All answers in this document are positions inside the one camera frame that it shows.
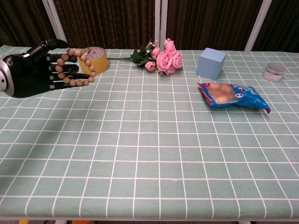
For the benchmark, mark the white partition frame post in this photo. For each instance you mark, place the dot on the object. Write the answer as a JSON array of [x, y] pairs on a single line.
[[258, 23], [54, 18], [158, 23]]

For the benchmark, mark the green checkered tablecloth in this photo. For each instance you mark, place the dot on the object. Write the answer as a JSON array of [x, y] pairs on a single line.
[[149, 151]]

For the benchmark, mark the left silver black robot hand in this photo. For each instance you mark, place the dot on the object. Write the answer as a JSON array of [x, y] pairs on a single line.
[[25, 74]]

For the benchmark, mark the small clear round jar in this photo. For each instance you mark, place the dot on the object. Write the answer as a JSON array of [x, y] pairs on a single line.
[[274, 72]]

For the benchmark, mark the pink artificial rose bouquet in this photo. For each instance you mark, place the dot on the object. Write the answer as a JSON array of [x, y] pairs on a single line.
[[165, 59]]

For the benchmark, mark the brown fabric partition panel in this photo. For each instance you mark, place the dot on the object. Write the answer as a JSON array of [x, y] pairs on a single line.
[[18, 18], [285, 23], [210, 21], [105, 21]]

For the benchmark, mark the light blue foam cube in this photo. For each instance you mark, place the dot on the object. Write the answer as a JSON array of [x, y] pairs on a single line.
[[210, 65]]

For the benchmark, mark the yellow packing tape roll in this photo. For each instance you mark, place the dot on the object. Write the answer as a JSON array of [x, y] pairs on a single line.
[[100, 63]]

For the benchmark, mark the blue snack bag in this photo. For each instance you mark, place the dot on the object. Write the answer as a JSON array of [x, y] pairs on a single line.
[[233, 94]]

